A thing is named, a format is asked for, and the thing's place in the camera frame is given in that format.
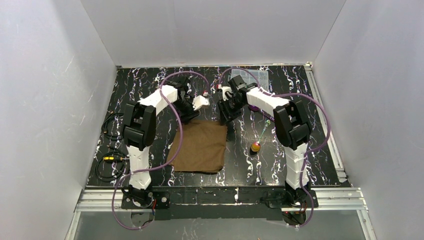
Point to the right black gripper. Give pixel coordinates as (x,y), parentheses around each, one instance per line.
(226,111)

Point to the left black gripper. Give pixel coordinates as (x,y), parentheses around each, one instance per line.
(189,112)

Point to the brown burlap napkin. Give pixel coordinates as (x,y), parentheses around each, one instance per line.
(203,147)

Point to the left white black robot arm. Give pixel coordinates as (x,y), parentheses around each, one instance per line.
(139,131)

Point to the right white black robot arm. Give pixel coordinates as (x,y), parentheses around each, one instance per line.
(292,130)

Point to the purple spoon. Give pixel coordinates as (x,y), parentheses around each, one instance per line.
(253,108)

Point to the clear plastic organizer box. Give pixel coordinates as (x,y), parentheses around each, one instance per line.
(261,75)

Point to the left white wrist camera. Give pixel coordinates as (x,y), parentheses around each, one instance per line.
(200,102)

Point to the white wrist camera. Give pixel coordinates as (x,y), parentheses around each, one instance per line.
(200,102)
(227,92)

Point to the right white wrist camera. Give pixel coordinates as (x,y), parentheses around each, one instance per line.
(227,92)

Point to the black coiled cable yellow plug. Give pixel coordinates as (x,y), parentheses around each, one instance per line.
(115,156)

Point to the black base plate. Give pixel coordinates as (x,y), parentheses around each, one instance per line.
(234,202)

